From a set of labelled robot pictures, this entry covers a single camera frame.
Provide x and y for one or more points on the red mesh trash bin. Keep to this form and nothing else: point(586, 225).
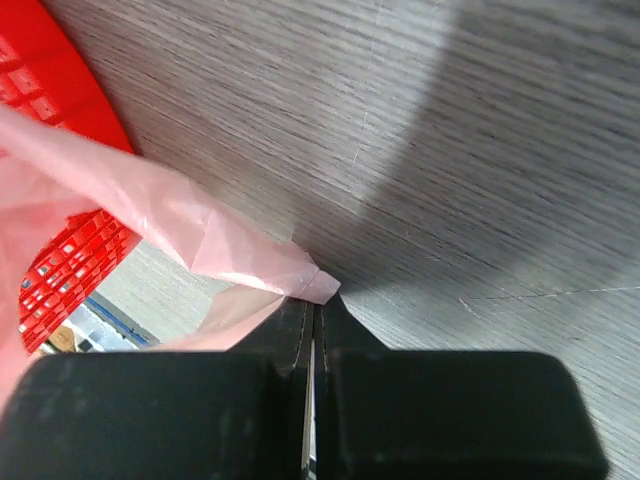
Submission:
point(44, 77)

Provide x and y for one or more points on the pink plastic trash bag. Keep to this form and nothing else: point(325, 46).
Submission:
point(49, 174)

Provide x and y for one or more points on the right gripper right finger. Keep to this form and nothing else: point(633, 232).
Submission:
point(444, 414)

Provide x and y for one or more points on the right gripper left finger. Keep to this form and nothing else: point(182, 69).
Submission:
point(239, 414)

